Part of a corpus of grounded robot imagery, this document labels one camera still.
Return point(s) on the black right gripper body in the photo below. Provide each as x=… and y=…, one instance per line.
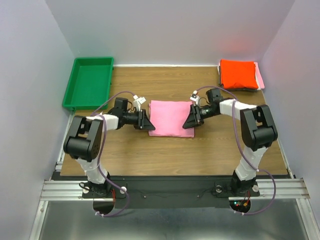
x=205, y=112

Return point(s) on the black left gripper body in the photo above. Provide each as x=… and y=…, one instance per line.
x=135, y=118

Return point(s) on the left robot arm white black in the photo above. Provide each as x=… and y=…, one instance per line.
x=86, y=138

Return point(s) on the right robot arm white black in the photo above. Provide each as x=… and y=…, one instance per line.
x=254, y=130

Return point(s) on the folded orange t shirt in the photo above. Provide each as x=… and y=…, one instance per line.
x=238, y=74

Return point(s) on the green plastic tray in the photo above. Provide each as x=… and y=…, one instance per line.
x=89, y=83

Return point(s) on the folded light pink t shirt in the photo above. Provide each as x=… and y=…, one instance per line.
x=258, y=77

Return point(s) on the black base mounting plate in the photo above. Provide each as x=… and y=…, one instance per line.
x=170, y=203

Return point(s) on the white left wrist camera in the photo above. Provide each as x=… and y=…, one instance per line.
x=138, y=101

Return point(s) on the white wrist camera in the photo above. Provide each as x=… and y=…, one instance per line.
x=138, y=101
x=195, y=98

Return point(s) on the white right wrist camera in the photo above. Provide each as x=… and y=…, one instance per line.
x=195, y=98

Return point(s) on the aluminium frame rail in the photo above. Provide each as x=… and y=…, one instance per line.
x=55, y=190

